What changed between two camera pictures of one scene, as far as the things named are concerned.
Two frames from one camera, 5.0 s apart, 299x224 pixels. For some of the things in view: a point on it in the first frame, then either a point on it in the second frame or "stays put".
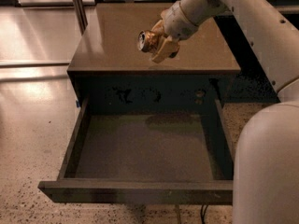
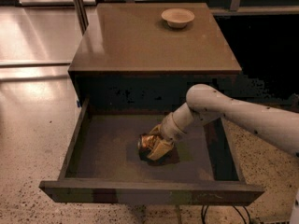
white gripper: [177, 23] to [168, 129]
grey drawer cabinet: [110, 74] stays put
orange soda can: [148, 40] to [145, 143]
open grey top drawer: [166, 159] stays put
